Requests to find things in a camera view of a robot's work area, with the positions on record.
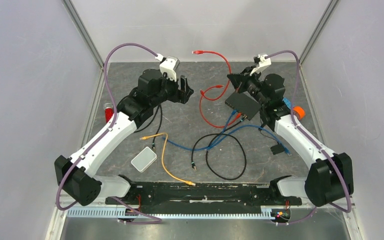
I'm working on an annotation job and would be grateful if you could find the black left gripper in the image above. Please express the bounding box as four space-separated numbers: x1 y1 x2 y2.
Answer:
150 71 194 108

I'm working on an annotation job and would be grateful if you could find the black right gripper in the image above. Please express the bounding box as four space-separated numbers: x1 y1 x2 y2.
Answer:
228 65 269 108

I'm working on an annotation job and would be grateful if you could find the black network switch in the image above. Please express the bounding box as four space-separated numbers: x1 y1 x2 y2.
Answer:
225 92 261 121

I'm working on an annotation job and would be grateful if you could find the black ethernet cable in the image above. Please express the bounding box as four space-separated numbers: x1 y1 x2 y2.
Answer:
115 96 248 182

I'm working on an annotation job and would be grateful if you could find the blue ethernet cable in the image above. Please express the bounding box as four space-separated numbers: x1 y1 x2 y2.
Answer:
161 110 292 157

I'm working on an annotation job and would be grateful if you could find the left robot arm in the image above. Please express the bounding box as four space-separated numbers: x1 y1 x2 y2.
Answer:
54 69 194 206

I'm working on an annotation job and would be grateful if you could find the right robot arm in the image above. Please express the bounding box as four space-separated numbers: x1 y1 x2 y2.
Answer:
225 67 354 212

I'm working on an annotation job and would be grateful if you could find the blue lego brick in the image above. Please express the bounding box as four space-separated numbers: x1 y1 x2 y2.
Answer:
282 97 294 110

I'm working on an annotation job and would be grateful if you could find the red glitter tube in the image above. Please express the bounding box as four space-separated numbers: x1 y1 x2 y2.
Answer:
103 102 114 123

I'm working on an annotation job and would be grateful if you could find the clear plastic box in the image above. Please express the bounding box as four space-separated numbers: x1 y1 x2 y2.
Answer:
130 146 157 173

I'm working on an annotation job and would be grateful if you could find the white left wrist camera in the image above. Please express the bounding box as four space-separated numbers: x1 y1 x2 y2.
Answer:
155 53 180 82

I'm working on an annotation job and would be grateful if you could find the yellow ethernet cable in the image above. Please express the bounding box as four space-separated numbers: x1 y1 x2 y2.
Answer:
139 132 196 186

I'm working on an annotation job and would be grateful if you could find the black power adapter cable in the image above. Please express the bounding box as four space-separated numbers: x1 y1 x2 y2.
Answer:
258 127 286 156

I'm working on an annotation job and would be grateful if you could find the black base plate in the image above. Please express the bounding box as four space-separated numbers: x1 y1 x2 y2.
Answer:
118 175 302 215

